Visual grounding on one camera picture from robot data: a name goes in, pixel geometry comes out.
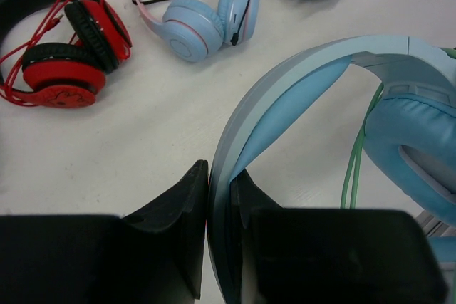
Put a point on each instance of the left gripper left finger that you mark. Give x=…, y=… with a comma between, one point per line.
x=153, y=255

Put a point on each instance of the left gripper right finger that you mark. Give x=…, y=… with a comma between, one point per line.
x=303, y=255

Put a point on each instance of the large light blue headphones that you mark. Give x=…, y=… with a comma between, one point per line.
x=408, y=132

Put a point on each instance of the red headphones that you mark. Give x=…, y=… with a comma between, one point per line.
x=65, y=62

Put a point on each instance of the pink cat ear headphones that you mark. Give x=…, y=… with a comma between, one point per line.
x=194, y=31

